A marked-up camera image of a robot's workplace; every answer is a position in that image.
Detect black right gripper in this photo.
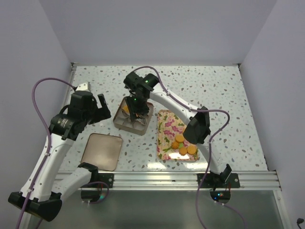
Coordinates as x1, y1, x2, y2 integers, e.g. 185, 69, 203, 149
125, 94, 150, 122

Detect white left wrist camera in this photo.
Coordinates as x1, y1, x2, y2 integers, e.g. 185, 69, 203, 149
75, 82, 91, 92

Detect round sandwich cookie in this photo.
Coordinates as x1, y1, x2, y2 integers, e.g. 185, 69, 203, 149
175, 135, 184, 143
179, 147, 188, 156
187, 145, 197, 155
122, 106, 130, 114

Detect gold square tin lid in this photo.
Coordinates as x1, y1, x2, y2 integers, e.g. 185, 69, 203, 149
81, 133, 123, 171

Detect gold square cookie tin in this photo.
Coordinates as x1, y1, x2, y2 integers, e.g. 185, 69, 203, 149
112, 96, 153, 136

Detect metal serving tongs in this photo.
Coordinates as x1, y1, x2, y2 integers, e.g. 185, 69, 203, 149
121, 105, 147, 126

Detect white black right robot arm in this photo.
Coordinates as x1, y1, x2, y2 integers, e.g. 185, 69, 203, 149
123, 72, 232, 189

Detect orange flower cookie front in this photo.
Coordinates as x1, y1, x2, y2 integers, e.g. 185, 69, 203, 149
171, 141, 180, 149

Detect floral rectangular tray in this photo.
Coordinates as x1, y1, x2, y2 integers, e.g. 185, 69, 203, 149
157, 110, 199, 162

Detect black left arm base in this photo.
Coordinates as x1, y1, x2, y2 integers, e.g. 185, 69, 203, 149
79, 173, 114, 189

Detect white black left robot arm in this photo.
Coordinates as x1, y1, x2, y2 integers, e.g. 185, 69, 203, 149
8, 91, 111, 222

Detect aluminium frame rail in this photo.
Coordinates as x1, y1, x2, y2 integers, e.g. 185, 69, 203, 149
50, 66, 289, 229

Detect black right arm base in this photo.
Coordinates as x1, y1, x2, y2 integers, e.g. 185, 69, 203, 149
201, 173, 241, 189

